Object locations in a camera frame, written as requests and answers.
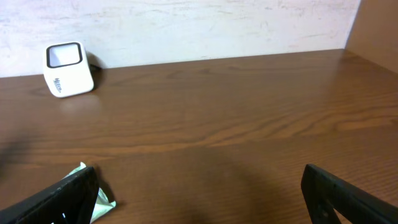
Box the white barcode scanner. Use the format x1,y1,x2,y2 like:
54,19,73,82
43,42,94,98

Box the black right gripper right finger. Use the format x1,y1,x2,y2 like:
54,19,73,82
301,164,397,224

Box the white green wipes pack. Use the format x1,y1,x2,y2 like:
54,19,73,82
63,161,117,224

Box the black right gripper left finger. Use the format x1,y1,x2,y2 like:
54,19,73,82
1,167,99,224

